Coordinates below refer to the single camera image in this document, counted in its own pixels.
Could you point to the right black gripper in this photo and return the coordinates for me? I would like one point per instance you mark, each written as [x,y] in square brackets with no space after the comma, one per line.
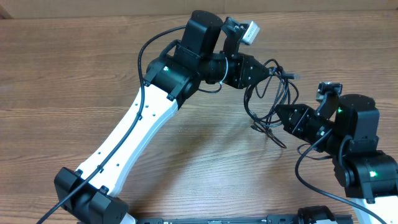
[302,116]

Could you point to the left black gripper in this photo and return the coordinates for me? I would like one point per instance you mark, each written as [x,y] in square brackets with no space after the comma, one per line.
[242,63]

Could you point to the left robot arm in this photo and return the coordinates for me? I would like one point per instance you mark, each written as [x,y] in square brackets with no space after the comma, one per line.
[208,52]

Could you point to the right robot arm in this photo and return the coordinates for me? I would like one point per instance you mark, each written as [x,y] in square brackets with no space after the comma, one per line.
[345,127]

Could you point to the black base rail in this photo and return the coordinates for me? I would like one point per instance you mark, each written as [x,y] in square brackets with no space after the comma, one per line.
[305,215]

